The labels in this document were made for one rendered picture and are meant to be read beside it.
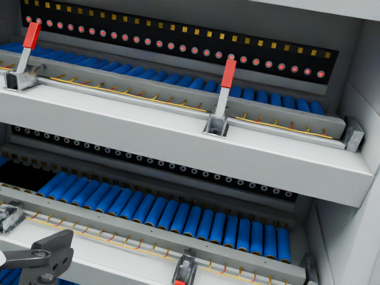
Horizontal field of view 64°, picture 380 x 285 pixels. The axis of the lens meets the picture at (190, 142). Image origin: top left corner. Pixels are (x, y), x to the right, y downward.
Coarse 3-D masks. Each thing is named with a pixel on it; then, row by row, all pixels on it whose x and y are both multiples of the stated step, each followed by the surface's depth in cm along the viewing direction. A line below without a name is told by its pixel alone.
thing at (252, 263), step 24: (0, 192) 47; (24, 192) 48; (48, 216) 46; (72, 216) 45; (96, 216) 45; (144, 240) 44; (168, 240) 43; (192, 240) 44; (240, 264) 42; (264, 264) 42; (288, 264) 42
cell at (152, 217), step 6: (162, 198) 51; (156, 204) 50; (162, 204) 50; (150, 210) 49; (156, 210) 49; (162, 210) 50; (150, 216) 47; (156, 216) 48; (144, 222) 47; (150, 222) 46; (156, 222) 47
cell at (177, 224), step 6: (180, 204) 51; (186, 204) 51; (180, 210) 49; (186, 210) 50; (180, 216) 48; (186, 216) 49; (174, 222) 47; (180, 222) 47; (174, 228) 46; (180, 228) 46; (180, 234) 46
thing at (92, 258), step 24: (24, 144) 59; (48, 144) 58; (120, 168) 56; (144, 168) 55; (216, 192) 54; (240, 192) 53; (312, 216) 50; (0, 240) 42; (24, 240) 43; (72, 240) 44; (96, 240) 44; (312, 240) 48; (72, 264) 41; (96, 264) 41; (120, 264) 41; (144, 264) 42; (168, 264) 42; (312, 264) 42
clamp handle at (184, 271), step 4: (184, 264) 39; (188, 264) 39; (184, 268) 40; (188, 268) 40; (180, 272) 38; (184, 272) 39; (180, 276) 38; (184, 276) 38; (176, 280) 36; (180, 280) 37; (184, 280) 37; (176, 284) 35; (180, 284) 36; (184, 284) 36
